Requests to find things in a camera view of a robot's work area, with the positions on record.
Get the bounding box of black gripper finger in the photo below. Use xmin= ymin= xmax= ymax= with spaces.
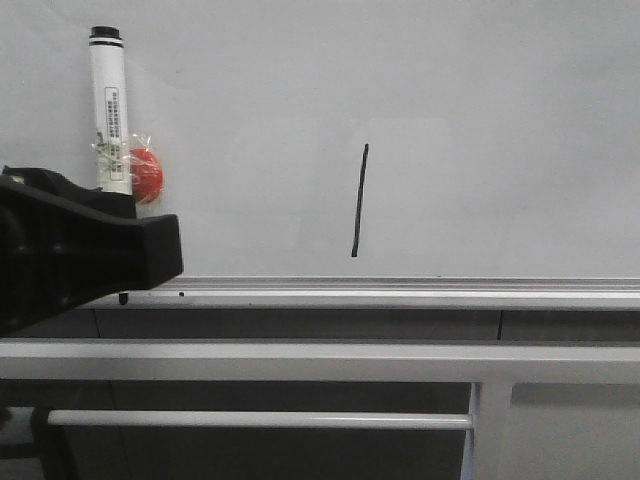
xmin=1 ymin=166 xmax=183 ymax=336

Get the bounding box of red round magnet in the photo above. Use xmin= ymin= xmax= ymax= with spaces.
xmin=130 ymin=148 xmax=164 ymax=204

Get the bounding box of white whiteboard marker pen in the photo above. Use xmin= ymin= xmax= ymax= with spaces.
xmin=89 ymin=26 xmax=133 ymax=195

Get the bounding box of whiteboard with aluminium tray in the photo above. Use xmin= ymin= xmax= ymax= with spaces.
xmin=1 ymin=1 xmax=639 ymax=309

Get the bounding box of white horizontal rod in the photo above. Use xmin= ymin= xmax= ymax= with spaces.
xmin=47 ymin=410 xmax=474 ymax=431

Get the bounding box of black strap on rod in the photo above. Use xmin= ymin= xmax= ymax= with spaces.
xmin=28 ymin=407 xmax=69 ymax=480

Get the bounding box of white metal stand frame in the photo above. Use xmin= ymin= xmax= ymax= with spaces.
xmin=1 ymin=339 xmax=639 ymax=479

